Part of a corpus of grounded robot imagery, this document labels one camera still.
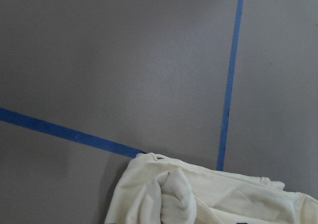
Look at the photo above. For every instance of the pale yellow printed t-shirt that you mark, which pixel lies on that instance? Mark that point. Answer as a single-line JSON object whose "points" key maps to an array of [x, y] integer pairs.
{"points": [[155, 189]]}

